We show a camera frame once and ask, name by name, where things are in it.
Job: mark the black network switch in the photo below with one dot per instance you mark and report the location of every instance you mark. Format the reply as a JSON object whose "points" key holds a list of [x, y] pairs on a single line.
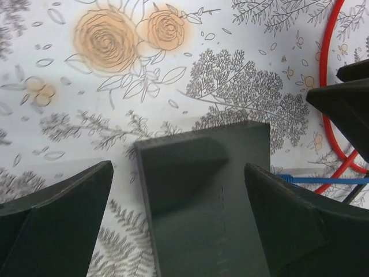
{"points": [[197, 206]]}

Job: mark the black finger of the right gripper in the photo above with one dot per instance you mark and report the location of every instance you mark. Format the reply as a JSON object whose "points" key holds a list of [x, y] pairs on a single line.
{"points": [[355, 71], [346, 105]]}

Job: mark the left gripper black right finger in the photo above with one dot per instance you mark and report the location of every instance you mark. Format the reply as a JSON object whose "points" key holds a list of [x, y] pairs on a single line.
{"points": [[304, 233]]}

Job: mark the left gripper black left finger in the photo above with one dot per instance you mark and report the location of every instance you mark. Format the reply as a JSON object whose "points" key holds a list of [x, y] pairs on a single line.
{"points": [[53, 232]]}

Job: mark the floral patterned table mat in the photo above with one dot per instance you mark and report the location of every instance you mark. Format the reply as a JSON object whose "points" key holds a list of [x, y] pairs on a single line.
{"points": [[83, 81]]}

